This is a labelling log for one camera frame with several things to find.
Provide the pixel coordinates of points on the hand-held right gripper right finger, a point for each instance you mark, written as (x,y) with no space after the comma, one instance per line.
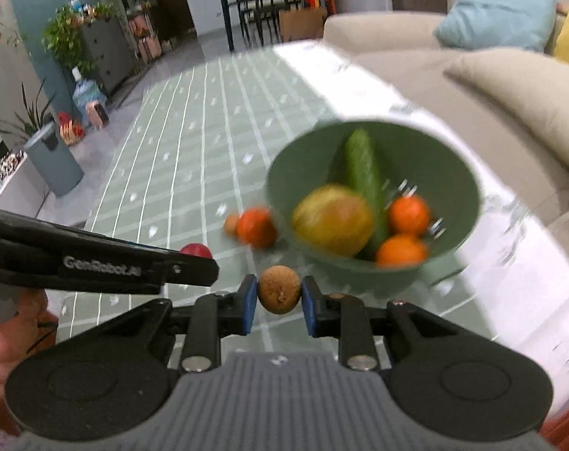
(310,307)

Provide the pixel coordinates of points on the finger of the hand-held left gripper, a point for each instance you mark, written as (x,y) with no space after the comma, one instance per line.
(192,270)

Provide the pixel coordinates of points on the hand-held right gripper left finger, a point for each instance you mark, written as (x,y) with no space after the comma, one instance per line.
(249,305)

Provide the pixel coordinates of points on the small red fruit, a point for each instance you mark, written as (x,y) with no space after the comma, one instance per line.
(196,249)

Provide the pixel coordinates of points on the brown kiwi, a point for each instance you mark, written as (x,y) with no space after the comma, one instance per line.
(278,289)

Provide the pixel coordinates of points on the orange tangerine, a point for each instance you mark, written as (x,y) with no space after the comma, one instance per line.
(402,251)
(257,228)
(409,215)

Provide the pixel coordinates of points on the green plastic colander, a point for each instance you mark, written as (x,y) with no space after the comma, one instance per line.
(308,169)

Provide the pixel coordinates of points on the green cucumber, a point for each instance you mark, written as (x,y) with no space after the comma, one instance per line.
(365,174)

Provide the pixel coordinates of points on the person's left hand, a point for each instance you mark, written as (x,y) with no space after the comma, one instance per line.
(11,347)

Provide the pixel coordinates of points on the small brown longan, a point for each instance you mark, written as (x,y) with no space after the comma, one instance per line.
(230,224)

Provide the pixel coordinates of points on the white television stand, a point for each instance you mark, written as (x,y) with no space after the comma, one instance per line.
(11,188)

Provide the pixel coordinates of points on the grey plant pot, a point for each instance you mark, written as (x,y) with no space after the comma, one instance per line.
(54,164)

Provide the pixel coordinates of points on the green checked tablecloth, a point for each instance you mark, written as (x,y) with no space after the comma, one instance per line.
(195,150)

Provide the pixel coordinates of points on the red orange toy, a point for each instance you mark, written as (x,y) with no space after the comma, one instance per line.
(70,129)

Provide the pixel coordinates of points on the potted spiky plant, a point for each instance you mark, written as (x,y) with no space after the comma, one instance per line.
(30,112)

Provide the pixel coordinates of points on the pink space heater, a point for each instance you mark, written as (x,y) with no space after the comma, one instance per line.
(98,113)

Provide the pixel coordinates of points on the blue water bottle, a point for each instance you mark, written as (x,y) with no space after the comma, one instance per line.
(87,94)

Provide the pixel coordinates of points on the grey drawer cabinet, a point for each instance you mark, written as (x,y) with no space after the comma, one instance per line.
(108,54)

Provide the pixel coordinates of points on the green leafy plant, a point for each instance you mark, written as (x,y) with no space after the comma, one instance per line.
(63,40)

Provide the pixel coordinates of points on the pink suitcase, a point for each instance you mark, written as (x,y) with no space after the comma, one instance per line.
(149,42)

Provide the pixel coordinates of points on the dark dining table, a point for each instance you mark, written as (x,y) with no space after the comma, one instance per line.
(228,4)

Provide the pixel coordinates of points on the black dining chair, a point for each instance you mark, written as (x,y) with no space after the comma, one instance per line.
(265,4)

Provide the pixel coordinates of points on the orange red cloth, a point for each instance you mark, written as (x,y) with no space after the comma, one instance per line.
(564,425)

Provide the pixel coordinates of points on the beige sofa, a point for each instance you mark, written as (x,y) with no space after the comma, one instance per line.
(406,33)

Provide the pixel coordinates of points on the beige pillow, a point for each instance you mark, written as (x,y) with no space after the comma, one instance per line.
(524,94)

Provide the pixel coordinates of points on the light blue pillow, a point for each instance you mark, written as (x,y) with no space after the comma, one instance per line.
(496,14)

